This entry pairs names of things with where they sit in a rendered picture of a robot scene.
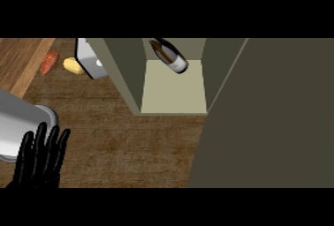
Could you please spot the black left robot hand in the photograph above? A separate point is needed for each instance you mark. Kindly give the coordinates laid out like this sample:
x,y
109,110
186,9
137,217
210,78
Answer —
x,y
40,164

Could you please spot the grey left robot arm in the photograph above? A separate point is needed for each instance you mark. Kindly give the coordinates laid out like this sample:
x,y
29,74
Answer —
x,y
16,123

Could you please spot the olive green open cabinet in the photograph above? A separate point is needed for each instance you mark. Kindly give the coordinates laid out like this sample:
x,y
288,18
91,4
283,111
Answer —
x,y
171,88

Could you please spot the dark wine bottle white label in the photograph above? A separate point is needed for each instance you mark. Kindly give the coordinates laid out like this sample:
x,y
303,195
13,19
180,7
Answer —
x,y
171,57

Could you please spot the dark olive cabinet door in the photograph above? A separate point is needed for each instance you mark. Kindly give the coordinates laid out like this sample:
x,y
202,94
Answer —
x,y
269,117

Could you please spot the yellow potato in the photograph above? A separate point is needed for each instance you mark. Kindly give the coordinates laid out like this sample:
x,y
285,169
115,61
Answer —
x,y
72,66

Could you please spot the silver grey appliance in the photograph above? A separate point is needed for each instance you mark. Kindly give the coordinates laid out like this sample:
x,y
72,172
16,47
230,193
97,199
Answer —
x,y
90,61

